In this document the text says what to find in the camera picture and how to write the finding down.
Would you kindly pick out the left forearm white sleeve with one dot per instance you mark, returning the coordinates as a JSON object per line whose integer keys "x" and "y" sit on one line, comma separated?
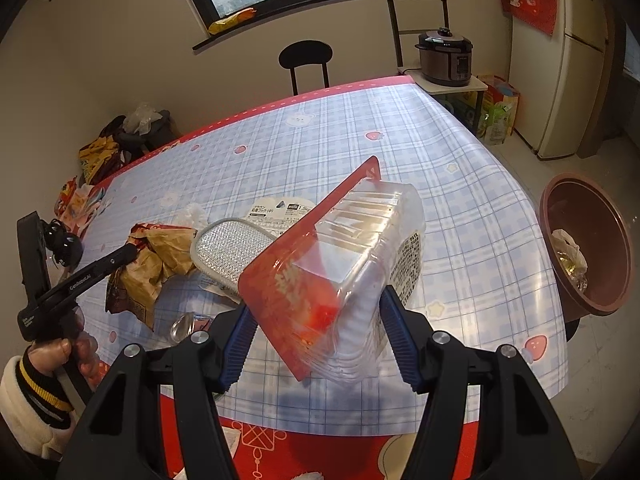
{"x": 35, "y": 411}

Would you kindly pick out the red-rimmed clear food tray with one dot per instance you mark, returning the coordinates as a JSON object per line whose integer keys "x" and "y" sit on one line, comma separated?
{"x": 315, "y": 291}

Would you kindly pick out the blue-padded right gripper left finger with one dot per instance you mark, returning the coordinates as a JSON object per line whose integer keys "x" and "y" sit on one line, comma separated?
{"x": 233, "y": 333}

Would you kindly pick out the black round-back chair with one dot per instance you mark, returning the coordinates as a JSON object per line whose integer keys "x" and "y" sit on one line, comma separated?
{"x": 306, "y": 53}

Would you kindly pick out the brown plastic trash bin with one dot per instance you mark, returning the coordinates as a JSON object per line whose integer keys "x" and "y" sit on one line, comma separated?
{"x": 578, "y": 206}

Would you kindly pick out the white printed packaging card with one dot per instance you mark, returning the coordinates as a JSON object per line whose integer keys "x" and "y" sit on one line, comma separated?
{"x": 277, "y": 214}

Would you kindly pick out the black gourd-shaped bottle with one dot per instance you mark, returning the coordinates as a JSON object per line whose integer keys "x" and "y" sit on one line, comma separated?
{"x": 65, "y": 246}

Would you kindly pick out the yellow snack bags pile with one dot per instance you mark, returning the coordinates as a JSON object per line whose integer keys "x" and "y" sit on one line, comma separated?
{"x": 100, "y": 159}

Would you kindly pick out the gold red snack wrapper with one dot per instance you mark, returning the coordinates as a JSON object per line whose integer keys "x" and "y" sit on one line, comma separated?
{"x": 162, "y": 252}

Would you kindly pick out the cream two-door refrigerator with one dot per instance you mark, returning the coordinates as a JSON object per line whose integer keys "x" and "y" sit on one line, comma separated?
{"x": 558, "y": 77}

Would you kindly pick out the white green plastic bag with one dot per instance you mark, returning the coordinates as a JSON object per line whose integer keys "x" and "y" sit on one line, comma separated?
{"x": 571, "y": 258}

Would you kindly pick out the person's left hand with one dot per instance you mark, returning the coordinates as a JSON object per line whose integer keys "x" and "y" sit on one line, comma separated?
{"x": 48, "y": 357}

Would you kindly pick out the blue plaid plastic tablecloth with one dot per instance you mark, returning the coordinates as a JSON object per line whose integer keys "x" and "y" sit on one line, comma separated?
{"x": 487, "y": 276}

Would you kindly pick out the electric pressure cooker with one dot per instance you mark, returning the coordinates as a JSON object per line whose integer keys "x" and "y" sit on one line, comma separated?
{"x": 445, "y": 58}

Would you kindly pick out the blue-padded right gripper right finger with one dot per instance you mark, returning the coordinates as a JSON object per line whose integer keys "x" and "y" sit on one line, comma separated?
{"x": 408, "y": 333}

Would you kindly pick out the yellow snack packet on sill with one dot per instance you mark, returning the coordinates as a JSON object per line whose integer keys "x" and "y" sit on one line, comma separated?
{"x": 231, "y": 21}

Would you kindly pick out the small white side table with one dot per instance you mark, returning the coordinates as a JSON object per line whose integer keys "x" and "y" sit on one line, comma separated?
{"x": 475, "y": 86}

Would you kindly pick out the colourful bags beside table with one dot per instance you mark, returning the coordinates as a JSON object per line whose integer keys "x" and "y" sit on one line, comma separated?
{"x": 498, "y": 112}

